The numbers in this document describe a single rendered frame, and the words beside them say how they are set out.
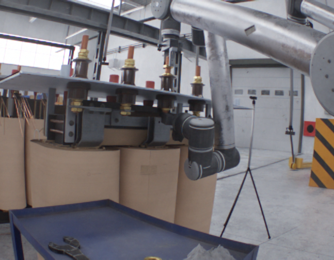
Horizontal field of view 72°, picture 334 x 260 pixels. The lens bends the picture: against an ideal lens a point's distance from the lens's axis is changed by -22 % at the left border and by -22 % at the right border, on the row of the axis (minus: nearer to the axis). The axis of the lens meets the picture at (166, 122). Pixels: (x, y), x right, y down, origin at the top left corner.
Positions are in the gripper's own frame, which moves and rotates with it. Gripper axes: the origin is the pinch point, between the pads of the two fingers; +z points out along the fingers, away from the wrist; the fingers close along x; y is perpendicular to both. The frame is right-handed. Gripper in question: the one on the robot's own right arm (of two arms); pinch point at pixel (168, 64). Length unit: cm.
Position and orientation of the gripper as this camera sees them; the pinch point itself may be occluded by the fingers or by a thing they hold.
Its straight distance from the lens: 154.1
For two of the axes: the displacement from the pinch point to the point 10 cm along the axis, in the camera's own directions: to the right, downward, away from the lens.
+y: -9.4, -0.6, -3.4
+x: 3.4, 0.3, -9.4
